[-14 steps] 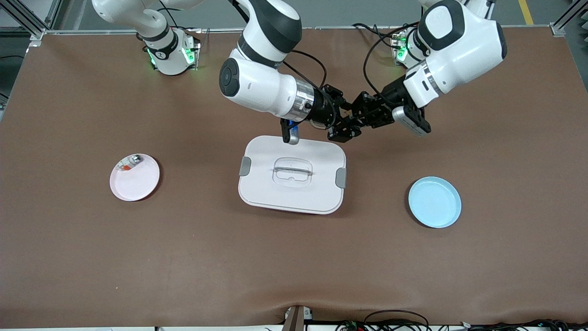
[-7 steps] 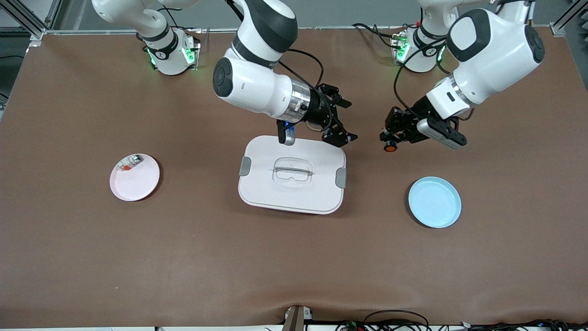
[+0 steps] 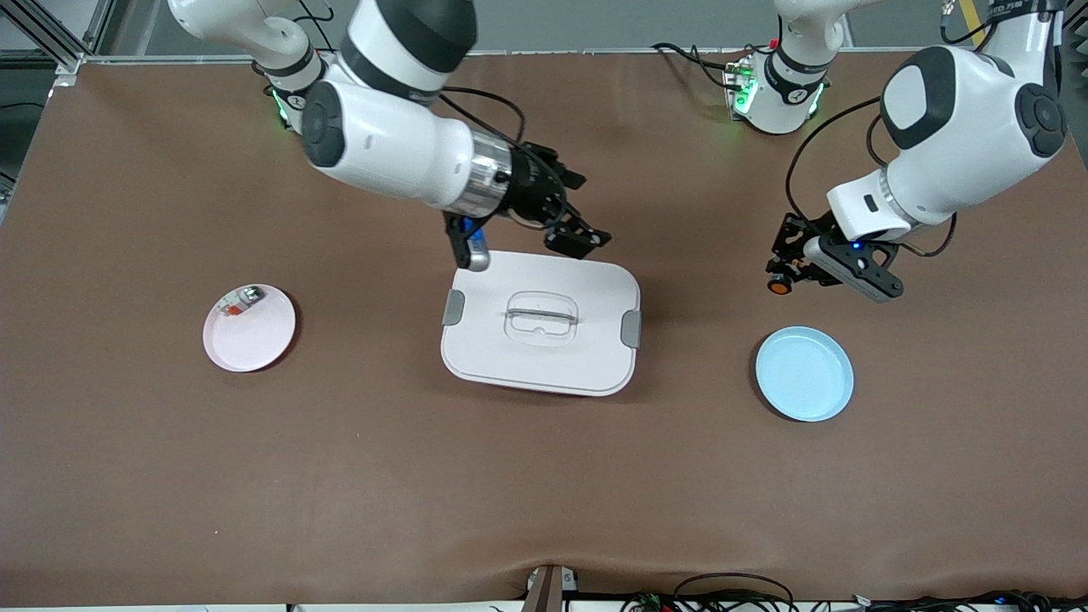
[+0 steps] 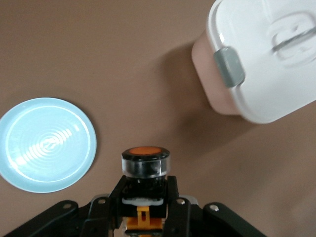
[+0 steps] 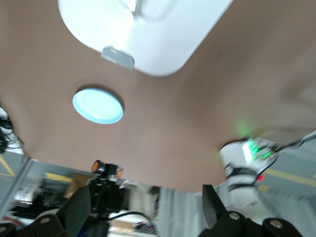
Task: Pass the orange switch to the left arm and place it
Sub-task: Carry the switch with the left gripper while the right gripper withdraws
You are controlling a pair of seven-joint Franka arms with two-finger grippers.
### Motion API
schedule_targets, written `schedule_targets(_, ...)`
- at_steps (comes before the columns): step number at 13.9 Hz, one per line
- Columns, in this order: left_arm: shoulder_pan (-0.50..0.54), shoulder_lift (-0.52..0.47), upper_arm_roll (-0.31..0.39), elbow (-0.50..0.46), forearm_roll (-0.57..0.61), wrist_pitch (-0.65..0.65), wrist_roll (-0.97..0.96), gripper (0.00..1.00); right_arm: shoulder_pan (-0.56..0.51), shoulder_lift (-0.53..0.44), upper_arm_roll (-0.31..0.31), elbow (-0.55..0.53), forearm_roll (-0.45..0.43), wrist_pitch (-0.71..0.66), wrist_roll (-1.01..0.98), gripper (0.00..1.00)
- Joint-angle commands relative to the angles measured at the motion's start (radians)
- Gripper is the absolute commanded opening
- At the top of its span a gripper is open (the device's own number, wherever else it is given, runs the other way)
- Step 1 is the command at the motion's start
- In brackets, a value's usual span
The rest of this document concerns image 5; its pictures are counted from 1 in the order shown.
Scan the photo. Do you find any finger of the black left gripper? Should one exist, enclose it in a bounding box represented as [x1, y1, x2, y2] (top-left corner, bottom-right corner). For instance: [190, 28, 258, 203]
[105, 177, 118, 193]
[91, 172, 106, 193]

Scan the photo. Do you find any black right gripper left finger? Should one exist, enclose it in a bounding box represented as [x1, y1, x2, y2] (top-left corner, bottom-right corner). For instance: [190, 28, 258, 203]
[0, 184, 92, 237]

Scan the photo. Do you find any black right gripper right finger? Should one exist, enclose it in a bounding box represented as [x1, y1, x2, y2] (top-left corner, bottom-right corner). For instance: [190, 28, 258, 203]
[201, 185, 303, 237]

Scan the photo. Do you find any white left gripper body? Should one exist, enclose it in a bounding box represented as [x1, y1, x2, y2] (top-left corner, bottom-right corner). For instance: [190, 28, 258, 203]
[89, 190, 129, 219]

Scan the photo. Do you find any brown cardboard box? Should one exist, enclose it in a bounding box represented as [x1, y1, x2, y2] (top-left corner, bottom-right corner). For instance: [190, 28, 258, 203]
[65, 172, 95, 198]

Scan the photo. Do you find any white lidded storage box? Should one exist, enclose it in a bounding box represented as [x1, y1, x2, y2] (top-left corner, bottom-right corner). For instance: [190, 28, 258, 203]
[57, 0, 234, 77]

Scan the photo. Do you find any light blue round plate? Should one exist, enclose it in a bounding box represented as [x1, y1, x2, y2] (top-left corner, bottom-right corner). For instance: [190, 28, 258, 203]
[72, 87, 124, 125]

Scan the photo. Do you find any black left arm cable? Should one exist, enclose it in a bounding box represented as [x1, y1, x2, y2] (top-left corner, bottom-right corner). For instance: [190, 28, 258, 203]
[108, 210, 152, 223]

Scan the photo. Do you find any black cable bundle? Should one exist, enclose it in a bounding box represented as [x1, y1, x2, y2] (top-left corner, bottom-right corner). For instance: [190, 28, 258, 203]
[0, 103, 25, 158]

